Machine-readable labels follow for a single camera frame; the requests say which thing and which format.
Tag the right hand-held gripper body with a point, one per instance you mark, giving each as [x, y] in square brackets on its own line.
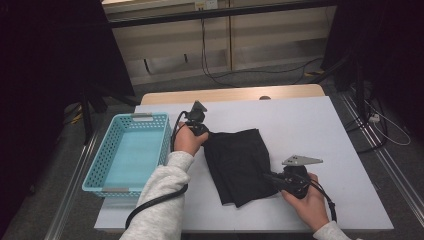
[300, 160]

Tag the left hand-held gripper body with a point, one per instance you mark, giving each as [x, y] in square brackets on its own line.
[196, 116]

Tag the black pants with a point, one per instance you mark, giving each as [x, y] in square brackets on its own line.
[236, 166]

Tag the light blue plastic basket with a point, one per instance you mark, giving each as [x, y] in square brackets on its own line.
[133, 150]

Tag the person's left hand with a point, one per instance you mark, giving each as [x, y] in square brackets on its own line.
[186, 141]

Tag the person's right hand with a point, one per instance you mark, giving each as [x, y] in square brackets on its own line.
[310, 210]

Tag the grey table grommet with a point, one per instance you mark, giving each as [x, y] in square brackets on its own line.
[265, 98]

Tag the white power plug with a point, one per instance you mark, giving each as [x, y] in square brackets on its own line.
[374, 118]

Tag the black stand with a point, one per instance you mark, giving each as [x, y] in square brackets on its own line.
[359, 90]
[87, 123]

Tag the beige wooden cabinet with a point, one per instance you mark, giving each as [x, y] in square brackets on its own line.
[266, 40]

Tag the black metal bar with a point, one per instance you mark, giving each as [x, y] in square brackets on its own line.
[216, 14]

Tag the black curtain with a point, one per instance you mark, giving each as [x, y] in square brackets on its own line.
[40, 66]
[393, 40]

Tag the aluminium floor rail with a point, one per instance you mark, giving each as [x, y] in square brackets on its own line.
[393, 170]
[71, 190]

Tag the white wall socket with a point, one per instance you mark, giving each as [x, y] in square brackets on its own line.
[206, 4]

